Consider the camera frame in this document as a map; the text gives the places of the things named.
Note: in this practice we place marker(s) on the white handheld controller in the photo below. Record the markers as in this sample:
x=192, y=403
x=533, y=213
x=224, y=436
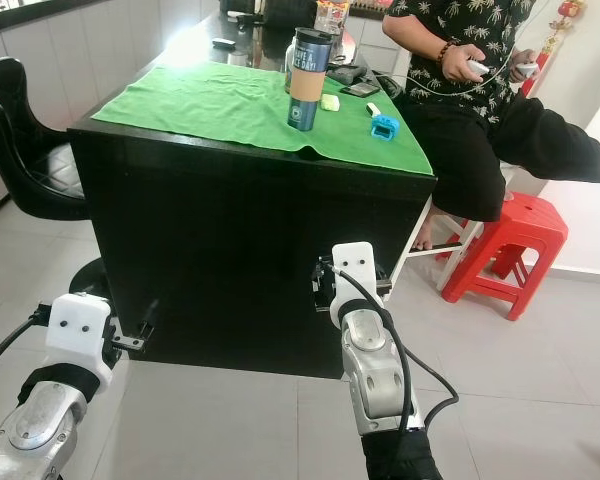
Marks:
x=478, y=68
x=528, y=69

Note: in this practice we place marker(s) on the person right forearm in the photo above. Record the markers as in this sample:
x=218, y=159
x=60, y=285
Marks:
x=415, y=38

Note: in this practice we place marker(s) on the person right hand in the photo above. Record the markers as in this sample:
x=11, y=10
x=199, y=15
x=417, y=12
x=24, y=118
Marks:
x=460, y=65

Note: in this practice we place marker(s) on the person left hand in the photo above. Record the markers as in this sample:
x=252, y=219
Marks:
x=520, y=57

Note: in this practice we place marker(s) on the black kitchen island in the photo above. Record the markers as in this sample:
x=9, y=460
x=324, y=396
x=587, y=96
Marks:
x=240, y=250

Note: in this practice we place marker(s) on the small blue gadget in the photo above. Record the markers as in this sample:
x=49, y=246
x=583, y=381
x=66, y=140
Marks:
x=384, y=128

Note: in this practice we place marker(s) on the small white block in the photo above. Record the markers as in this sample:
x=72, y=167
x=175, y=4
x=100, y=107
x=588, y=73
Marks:
x=372, y=109

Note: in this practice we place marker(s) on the small yellow green object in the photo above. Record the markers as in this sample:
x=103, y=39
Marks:
x=331, y=102

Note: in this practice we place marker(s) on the black phone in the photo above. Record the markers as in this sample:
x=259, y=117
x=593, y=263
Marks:
x=360, y=89

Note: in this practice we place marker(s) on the blue travel tumbler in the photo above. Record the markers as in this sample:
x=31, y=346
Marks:
x=310, y=85

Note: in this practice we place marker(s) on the red plastic stool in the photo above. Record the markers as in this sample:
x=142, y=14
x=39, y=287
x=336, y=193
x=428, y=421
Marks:
x=520, y=225

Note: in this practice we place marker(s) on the person in floral shirt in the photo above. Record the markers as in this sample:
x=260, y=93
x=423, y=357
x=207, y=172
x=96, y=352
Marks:
x=470, y=140

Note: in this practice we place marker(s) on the green table cloth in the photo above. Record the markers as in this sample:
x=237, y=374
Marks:
x=210, y=105

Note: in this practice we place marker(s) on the black padded bar chair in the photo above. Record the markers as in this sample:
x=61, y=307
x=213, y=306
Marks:
x=20, y=140

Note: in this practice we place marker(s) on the clear snack jar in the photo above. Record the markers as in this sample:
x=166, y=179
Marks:
x=332, y=15

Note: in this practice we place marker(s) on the black handbag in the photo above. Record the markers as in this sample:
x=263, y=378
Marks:
x=285, y=15

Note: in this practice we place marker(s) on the red hanging ornament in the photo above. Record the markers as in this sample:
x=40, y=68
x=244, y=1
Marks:
x=565, y=15

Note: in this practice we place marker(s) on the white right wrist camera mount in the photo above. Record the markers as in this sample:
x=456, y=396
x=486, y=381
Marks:
x=355, y=270

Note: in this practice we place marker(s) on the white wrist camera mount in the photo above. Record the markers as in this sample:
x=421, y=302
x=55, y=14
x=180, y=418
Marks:
x=80, y=335
x=355, y=270

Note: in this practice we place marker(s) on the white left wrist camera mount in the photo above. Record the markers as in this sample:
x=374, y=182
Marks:
x=80, y=335

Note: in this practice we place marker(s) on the white stool frame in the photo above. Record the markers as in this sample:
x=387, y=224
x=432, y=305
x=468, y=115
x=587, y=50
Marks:
x=460, y=245

